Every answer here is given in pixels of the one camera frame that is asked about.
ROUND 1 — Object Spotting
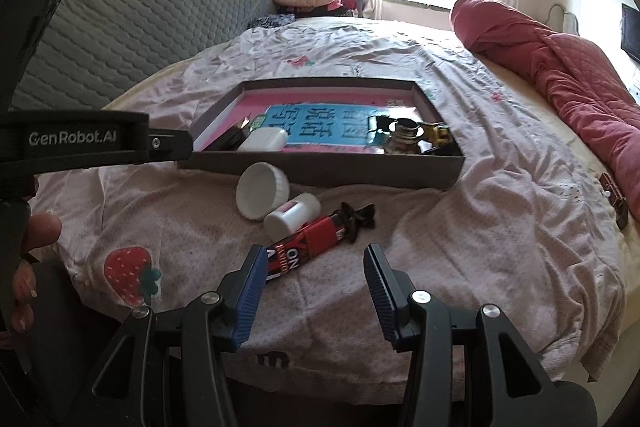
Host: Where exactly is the rolled pink quilt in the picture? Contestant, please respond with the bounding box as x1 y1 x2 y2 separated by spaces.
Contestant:
450 0 640 220

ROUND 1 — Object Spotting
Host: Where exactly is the grey shallow cardboard box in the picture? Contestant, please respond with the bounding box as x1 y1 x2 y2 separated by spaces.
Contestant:
177 77 466 192

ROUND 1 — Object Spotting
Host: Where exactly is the black and gold lipstick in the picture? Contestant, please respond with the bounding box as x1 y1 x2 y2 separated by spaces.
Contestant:
220 119 251 152

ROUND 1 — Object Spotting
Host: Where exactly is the small white bottle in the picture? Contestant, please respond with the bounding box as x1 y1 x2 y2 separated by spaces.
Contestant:
264 193 322 240

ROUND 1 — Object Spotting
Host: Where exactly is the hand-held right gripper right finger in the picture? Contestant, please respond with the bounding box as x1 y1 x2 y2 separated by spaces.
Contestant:
363 244 598 427

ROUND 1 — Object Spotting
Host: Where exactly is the yellow toy watch black strap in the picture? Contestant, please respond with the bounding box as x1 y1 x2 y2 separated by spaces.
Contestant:
417 121 458 158

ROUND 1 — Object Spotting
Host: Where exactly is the black television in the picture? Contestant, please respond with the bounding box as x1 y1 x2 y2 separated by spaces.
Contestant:
621 3 640 62

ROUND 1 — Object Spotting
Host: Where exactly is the person's left hand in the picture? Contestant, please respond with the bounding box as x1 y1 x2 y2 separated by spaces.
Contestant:
10 177 63 335

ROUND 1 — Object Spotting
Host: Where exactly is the cream mattress sheet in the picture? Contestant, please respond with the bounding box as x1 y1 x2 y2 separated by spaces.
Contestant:
470 52 640 358

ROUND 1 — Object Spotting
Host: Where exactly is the pink floral bed sheet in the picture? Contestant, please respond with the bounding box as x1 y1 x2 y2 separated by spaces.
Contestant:
27 17 628 390

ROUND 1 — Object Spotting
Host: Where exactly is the grey quilted headboard cover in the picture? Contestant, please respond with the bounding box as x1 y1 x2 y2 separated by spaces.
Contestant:
10 0 278 112

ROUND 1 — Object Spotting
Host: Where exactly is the dark red small case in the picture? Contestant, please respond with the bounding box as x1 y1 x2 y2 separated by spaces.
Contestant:
600 173 630 230

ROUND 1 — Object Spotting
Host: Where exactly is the white ridged jar lid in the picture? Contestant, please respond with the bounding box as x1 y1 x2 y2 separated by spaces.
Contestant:
236 162 291 222

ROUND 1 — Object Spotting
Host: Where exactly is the white earbud case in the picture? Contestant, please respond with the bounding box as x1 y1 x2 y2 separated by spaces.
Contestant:
237 128 289 152

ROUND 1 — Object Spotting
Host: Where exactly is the red and black tube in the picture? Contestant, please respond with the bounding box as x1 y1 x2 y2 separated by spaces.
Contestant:
262 213 351 283

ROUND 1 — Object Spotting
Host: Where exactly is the pink and blue book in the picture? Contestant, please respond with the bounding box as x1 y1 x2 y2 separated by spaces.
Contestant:
192 88 441 155

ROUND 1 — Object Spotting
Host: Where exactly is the dark patterned cloth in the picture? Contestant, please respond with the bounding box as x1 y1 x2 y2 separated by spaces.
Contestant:
247 12 296 28

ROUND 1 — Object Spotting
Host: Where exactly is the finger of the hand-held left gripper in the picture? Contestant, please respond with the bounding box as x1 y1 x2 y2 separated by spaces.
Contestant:
148 130 195 164

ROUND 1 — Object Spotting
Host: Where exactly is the black hair clip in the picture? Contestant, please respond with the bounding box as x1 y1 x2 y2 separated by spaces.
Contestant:
336 202 376 244

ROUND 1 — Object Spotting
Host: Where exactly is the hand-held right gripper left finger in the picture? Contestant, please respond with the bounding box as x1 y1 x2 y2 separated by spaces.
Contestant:
90 245 269 427

